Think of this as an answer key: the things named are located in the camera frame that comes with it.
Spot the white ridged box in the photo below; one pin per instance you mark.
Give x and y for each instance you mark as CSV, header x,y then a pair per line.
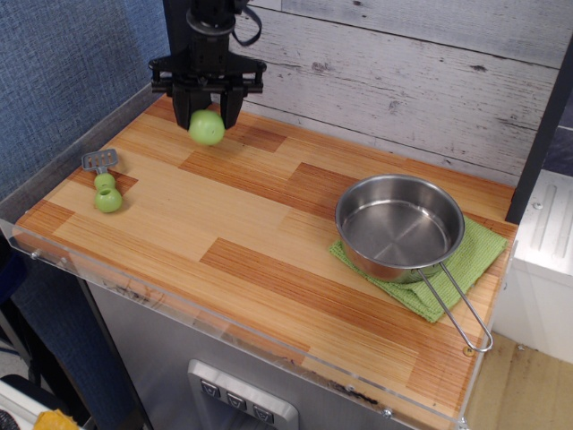
x,y
535,304

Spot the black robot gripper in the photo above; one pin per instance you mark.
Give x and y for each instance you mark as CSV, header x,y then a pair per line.
x,y
206,66

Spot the clear acrylic guard rail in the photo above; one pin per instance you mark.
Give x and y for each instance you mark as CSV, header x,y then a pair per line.
x,y
238,235

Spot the black post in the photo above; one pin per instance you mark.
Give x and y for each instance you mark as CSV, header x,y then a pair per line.
x,y
178,30
548,125

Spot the black left post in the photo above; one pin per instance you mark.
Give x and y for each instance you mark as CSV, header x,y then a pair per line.
x,y
178,30

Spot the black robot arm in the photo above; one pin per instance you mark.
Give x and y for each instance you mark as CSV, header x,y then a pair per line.
x,y
218,18

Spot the silver dispenser button panel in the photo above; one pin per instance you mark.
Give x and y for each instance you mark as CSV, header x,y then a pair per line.
x,y
227,402

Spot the stainless steel cabinet front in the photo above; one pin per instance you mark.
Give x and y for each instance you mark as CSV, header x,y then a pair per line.
x,y
156,350

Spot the stainless steel pot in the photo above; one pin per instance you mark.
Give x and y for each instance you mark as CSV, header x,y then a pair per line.
x,y
403,229

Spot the green toy pear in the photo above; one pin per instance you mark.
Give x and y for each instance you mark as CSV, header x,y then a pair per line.
x,y
206,127

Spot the black right post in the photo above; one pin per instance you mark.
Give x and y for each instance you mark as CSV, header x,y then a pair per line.
x,y
548,125

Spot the yellow black object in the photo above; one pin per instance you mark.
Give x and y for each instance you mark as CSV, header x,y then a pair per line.
x,y
54,420

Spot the green handled toy spatula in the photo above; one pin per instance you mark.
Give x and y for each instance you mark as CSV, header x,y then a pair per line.
x,y
107,199

